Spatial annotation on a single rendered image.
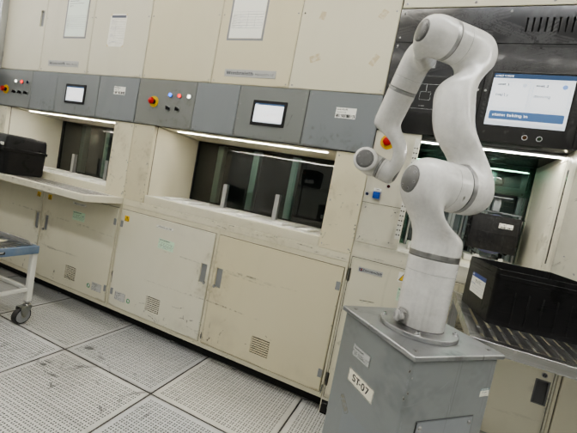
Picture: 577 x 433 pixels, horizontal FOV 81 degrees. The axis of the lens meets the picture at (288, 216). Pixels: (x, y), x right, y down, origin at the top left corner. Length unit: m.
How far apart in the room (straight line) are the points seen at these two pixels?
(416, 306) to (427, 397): 0.19
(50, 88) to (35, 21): 0.55
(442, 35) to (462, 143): 0.27
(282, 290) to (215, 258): 0.44
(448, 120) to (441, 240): 0.30
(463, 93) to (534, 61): 0.83
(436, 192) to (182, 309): 1.67
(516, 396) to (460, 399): 0.86
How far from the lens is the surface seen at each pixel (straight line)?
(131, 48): 2.61
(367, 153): 1.22
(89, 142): 3.46
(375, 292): 1.67
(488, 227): 1.96
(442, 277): 0.89
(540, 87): 1.75
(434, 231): 0.87
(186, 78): 2.24
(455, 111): 0.95
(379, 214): 1.64
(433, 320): 0.91
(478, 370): 0.96
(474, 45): 1.07
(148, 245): 2.27
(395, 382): 0.85
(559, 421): 1.86
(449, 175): 0.86
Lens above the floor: 1.04
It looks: 4 degrees down
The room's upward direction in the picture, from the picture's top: 11 degrees clockwise
